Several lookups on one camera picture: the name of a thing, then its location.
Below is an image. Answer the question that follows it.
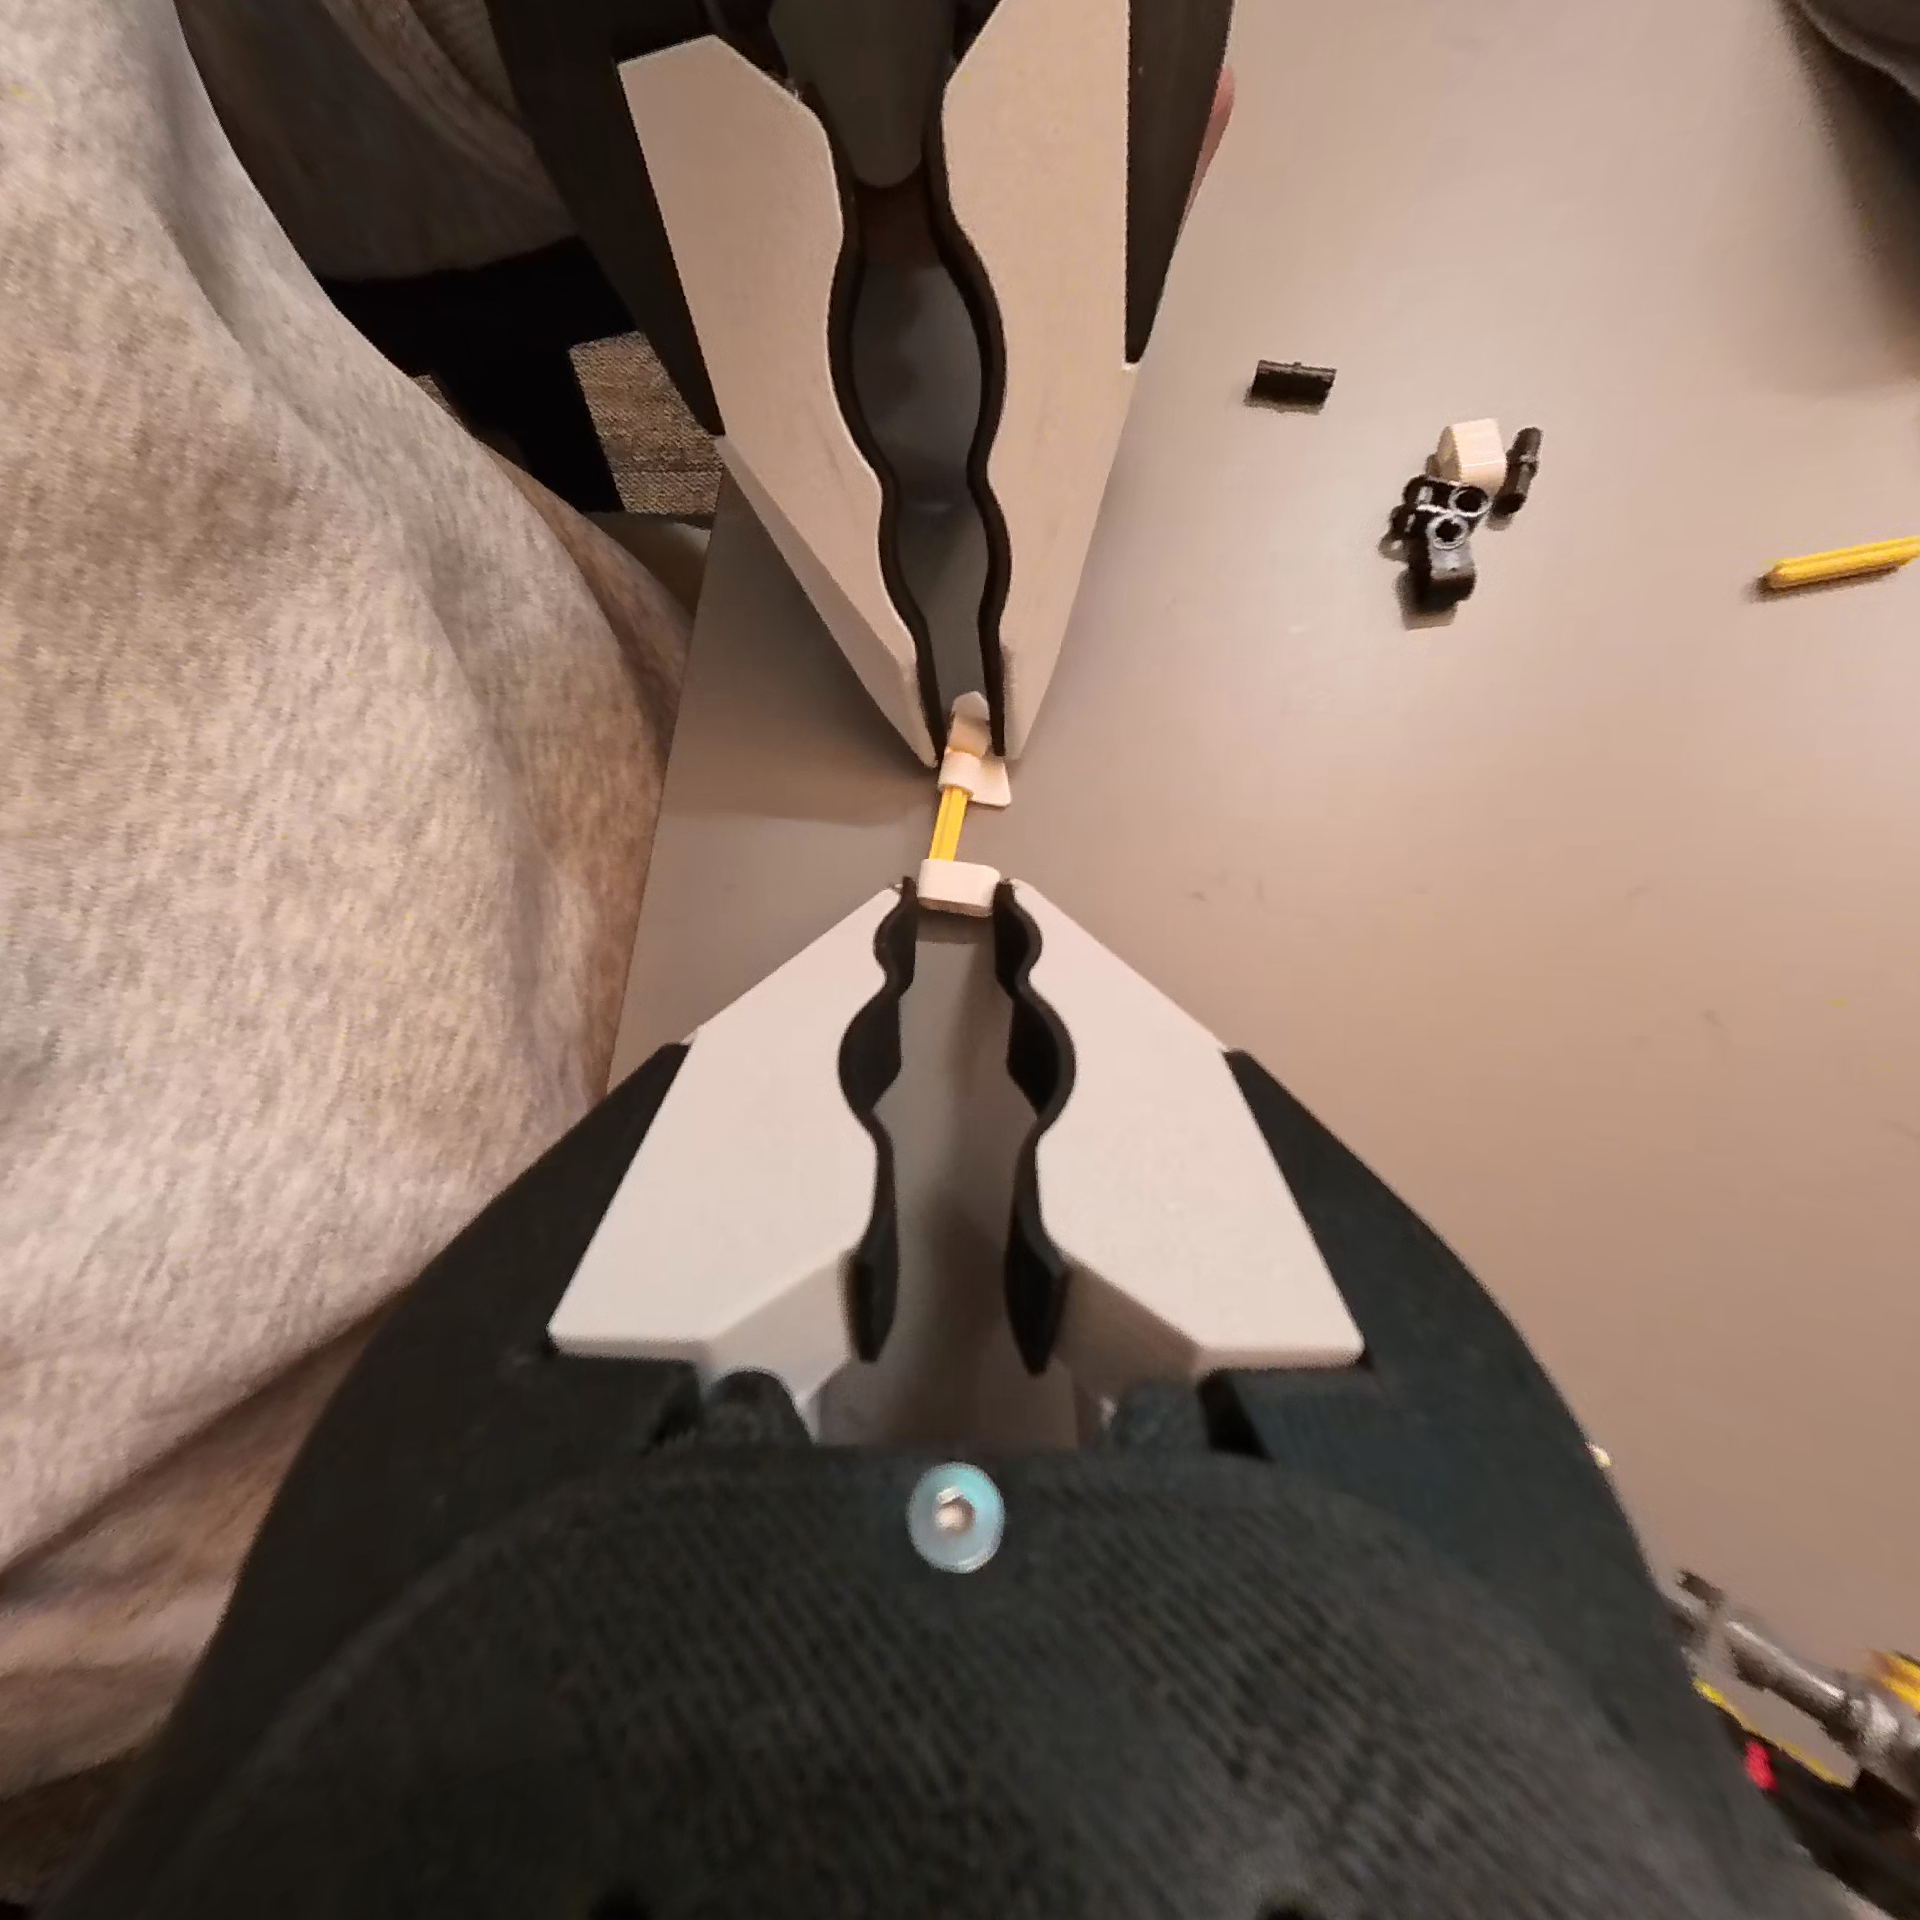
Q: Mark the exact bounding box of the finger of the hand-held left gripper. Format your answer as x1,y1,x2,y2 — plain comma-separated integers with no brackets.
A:
618,37,962,763
919,0,1143,759

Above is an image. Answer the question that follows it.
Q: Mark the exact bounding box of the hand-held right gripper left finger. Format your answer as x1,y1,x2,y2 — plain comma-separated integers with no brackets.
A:
547,883,921,1414

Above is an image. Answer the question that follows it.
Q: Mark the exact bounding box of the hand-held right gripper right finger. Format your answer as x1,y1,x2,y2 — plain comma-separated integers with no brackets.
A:
993,883,1365,1375

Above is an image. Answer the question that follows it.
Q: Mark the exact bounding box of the white lego steering arm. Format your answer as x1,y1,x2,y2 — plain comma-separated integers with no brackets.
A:
932,689,1015,804

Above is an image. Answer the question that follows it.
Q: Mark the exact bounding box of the lego helicopter model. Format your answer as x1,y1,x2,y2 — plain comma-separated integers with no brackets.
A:
1657,1568,1920,1862

